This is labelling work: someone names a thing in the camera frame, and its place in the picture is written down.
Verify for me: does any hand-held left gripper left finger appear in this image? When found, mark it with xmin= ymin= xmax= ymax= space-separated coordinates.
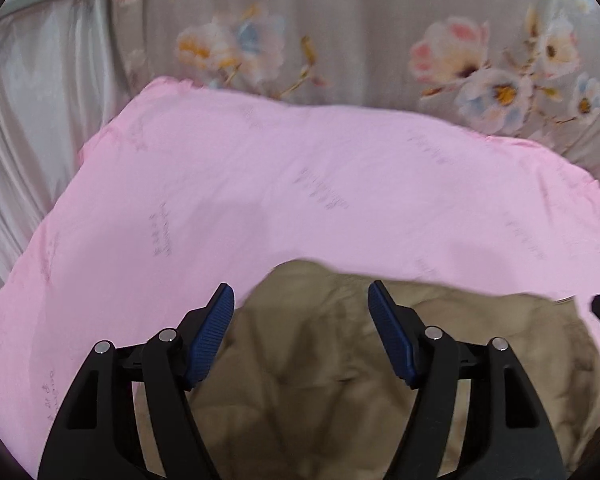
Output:
xmin=37 ymin=283 xmax=236 ymax=480

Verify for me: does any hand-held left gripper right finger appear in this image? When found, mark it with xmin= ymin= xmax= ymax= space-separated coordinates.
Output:
xmin=368 ymin=280 xmax=566 ymax=480

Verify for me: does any olive quilted jacket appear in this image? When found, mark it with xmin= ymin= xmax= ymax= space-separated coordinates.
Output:
xmin=132 ymin=259 xmax=600 ymax=480

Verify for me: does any pink blanket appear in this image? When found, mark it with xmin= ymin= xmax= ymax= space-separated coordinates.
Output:
xmin=0 ymin=76 xmax=600 ymax=466

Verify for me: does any grey floral sheet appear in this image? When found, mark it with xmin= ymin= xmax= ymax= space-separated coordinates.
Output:
xmin=111 ymin=0 xmax=600 ymax=201

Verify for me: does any white satin curtain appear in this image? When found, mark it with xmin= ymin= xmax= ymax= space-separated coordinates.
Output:
xmin=0 ymin=0 xmax=131 ymax=311

